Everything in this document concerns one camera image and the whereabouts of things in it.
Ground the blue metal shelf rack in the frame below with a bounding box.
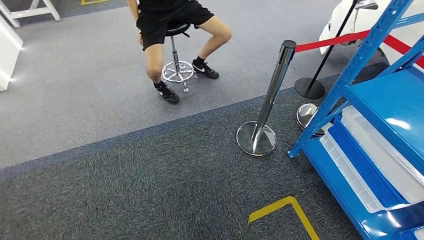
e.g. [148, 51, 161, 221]
[287, 0, 424, 240]

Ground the black stool with chrome base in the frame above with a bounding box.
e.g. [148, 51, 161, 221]
[161, 22, 200, 94]

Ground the person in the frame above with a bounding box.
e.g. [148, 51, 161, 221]
[126, 0, 233, 106]

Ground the black pole stand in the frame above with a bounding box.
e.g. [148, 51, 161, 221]
[294, 0, 360, 100]

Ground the white car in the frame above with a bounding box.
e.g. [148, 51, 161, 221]
[318, 0, 424, 72]

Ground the chrome stanchion post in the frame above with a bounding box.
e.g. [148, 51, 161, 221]
[236, 40, 297, 158]
[295, 102, 327, 137]

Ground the white frame furniture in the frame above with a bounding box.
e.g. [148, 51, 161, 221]
[0, 0, 62, 29]

